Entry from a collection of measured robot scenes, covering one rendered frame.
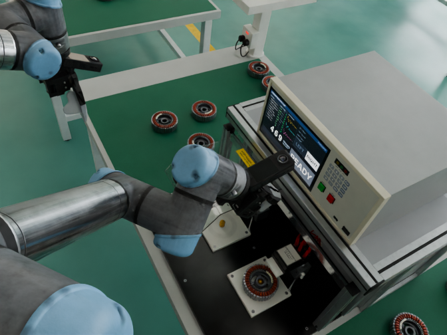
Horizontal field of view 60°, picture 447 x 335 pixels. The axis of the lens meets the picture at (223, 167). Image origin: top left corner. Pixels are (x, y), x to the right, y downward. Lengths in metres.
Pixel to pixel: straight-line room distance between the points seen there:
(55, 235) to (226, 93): 1.47
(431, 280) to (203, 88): 1.24
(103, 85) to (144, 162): 0.51
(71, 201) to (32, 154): 2.16
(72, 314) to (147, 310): 1.75
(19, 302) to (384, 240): 0.91
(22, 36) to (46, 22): 0.15
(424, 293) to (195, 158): 1.08
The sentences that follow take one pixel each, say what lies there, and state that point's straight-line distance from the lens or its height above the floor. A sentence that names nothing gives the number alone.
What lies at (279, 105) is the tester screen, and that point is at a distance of 1.07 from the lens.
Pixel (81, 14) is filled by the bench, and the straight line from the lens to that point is 2.44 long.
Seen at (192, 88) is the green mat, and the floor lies 0.75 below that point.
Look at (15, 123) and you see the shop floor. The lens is 2.94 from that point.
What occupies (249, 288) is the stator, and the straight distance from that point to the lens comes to 1.24.
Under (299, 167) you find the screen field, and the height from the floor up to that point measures 1.16.
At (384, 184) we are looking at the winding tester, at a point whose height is 1.32.
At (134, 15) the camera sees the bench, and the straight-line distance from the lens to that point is 2.42.
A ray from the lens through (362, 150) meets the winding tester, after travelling 0.96.
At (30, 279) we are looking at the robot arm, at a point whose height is 1.64.
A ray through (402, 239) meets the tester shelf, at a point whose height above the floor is 1.11.
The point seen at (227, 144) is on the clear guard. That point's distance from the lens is 1.22.
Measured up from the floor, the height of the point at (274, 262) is 0.88.
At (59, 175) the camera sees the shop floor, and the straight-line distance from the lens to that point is 2.56.
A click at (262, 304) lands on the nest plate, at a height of 0.78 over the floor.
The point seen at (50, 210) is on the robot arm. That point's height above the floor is 1.52.
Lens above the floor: 1.95
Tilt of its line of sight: 50 degrees down
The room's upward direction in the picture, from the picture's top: 10 degrees clockwise
